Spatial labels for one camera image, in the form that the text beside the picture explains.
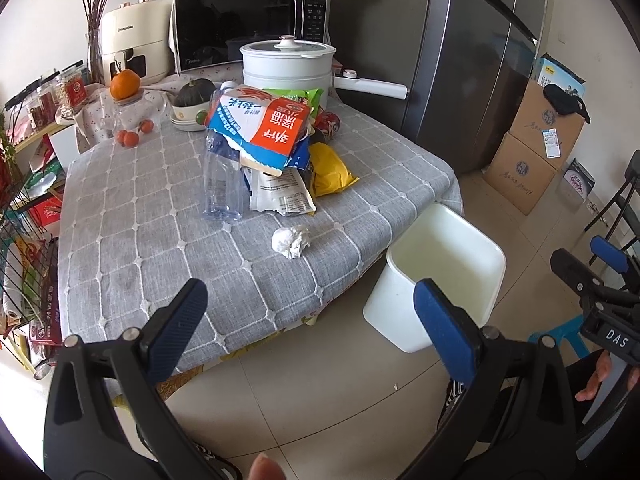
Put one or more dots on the black microwave oven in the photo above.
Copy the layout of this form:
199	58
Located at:
206	33

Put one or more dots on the black folding chair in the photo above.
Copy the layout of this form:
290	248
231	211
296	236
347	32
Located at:
622	200

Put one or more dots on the red blue white milk carton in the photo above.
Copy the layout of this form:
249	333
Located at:
261	127

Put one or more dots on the green snack bag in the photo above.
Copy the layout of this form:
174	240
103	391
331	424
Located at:
311	97

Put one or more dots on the blue plastic stool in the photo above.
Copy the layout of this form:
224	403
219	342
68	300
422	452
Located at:
570	331

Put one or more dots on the white electric cooking pot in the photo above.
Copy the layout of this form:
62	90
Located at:
292	64

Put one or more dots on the person's left hand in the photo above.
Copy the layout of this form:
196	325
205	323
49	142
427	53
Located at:
265	468

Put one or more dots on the dark green pumpkin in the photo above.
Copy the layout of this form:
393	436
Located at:
196	92

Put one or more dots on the blue white box on carton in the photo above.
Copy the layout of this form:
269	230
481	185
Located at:
548	70

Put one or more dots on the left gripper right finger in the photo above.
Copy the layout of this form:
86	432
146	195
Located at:
515	419

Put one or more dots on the floral white cloth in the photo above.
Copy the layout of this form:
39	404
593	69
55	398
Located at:
87	132

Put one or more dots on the large orange fruit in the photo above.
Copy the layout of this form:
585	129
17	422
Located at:
124	85

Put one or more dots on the white plastic trash bin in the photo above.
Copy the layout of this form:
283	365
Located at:
465	264

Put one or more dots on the upper cardboard box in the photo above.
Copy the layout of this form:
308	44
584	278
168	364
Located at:
542	129

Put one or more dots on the wire storage rack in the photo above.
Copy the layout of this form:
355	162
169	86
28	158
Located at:
31	203

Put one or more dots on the small tangerine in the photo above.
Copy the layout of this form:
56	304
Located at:
146	126
130	139
119	137

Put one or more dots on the yellow snack wrapper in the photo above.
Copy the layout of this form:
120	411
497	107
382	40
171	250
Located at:
330	174

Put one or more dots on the stacked white bowls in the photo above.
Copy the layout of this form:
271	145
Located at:
189	118

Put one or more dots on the beige bread snack pouch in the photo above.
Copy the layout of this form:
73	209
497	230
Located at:
286	195

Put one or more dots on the glass jar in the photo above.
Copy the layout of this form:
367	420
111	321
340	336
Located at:
127	114

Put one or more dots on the dried branch vase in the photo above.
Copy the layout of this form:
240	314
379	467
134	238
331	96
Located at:
94	10

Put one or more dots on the person's right hand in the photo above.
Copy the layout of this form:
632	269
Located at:
603	369

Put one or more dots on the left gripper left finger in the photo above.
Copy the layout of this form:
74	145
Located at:
105	418

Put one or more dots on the clear plastic water bottle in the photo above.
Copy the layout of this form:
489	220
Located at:
224	185

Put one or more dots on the red drink can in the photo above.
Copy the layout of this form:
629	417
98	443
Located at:
326	126

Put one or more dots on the white tissue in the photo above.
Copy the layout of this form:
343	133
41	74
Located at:
290	242

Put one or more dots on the grey checked tablecloth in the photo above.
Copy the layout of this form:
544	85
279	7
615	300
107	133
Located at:
133	231

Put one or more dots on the dark grey refrigerator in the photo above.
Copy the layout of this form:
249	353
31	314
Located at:
466	64

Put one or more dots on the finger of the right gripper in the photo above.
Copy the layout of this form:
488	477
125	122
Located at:
607	252
580	279

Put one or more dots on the lower cardboard box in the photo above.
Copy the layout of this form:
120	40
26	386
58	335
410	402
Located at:
519	174

